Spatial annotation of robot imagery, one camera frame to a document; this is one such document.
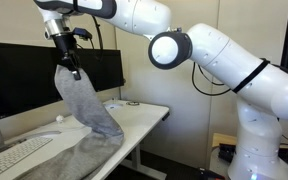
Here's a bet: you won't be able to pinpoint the right black monitor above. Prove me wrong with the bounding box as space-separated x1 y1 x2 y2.
0 43 61 119

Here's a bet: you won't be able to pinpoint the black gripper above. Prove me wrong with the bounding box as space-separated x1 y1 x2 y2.
52 33 81 80

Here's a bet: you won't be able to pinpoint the white keyboard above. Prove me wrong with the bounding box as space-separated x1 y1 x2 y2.
0 137 52 174

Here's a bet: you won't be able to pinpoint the grey sweatpants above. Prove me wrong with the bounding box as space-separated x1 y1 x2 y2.
13 64 125 180

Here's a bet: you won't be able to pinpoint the small white ball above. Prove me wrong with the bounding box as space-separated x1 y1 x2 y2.
55 115 64 123

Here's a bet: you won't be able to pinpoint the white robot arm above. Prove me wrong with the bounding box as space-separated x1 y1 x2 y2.
33 0 288 180

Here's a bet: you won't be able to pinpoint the white desk leg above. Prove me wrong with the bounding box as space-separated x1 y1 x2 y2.
121 145 166 180

